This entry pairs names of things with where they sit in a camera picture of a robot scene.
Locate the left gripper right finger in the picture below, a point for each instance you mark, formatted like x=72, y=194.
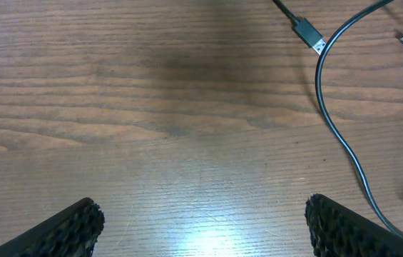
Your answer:
x=336, y=231

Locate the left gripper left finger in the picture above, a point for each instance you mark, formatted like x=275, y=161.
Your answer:
x=73, y=231

